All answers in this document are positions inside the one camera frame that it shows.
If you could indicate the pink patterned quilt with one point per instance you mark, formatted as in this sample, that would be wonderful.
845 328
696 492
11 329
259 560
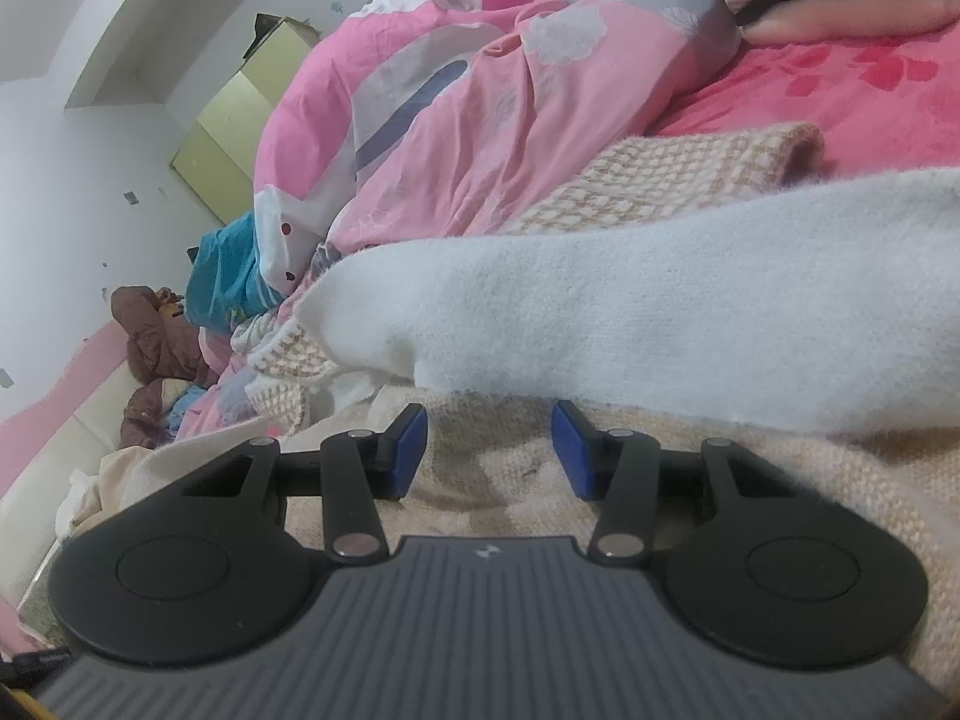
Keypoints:
450 127

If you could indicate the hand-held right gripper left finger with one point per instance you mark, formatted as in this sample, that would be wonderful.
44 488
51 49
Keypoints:
409 450

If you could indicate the beige white houndstooth jacket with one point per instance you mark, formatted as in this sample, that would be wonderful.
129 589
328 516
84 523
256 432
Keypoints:
600 300

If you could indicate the pale yellow wardrobe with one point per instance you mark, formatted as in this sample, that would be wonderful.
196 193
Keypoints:
225 135

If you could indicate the teal striped cloth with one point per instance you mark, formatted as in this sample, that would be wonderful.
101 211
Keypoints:
225 277

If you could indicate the white striped cloth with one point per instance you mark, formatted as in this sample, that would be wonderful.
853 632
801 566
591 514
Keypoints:
255 334

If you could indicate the brown puffer jacket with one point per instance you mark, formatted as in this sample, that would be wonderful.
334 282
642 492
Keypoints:
157 345

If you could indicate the pink white headboard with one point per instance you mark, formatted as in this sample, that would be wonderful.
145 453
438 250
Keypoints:
45 450

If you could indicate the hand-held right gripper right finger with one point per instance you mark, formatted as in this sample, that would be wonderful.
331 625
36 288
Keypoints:
574 457

